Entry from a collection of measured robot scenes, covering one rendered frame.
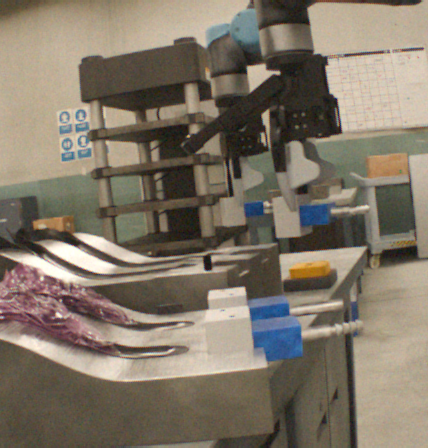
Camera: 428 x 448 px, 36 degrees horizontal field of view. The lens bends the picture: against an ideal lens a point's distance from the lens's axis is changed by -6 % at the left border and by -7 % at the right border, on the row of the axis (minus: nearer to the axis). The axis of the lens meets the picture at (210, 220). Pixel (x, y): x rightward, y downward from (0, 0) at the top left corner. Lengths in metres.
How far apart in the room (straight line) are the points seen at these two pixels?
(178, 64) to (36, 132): 3.68
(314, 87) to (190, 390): 0.53
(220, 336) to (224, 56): 0.86
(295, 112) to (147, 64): 4.04
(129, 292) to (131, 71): 4.19
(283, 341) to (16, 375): 0.21
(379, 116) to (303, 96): 6.36
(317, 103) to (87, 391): 0.54
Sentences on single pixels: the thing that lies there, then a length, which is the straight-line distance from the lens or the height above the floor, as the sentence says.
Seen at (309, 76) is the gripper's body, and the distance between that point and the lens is 0.93.
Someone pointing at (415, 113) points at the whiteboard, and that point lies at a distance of 7.30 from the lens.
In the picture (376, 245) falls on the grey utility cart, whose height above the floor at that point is 0.23.
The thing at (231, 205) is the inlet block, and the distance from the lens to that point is 1.32.
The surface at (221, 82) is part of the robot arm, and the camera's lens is 1.33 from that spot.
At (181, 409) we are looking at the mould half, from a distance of 0.50.
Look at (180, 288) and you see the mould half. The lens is 0.80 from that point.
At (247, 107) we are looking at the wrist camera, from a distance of 0.95.
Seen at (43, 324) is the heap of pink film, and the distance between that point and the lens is 0.57.
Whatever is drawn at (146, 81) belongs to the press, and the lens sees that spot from 4.92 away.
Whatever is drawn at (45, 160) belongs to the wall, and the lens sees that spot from 8.18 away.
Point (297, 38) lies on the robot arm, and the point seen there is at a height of 1.17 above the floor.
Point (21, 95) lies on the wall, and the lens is 8.40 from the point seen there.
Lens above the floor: 0.99
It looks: 3 degrees down
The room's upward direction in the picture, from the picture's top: 7 degrees counter-clockwise
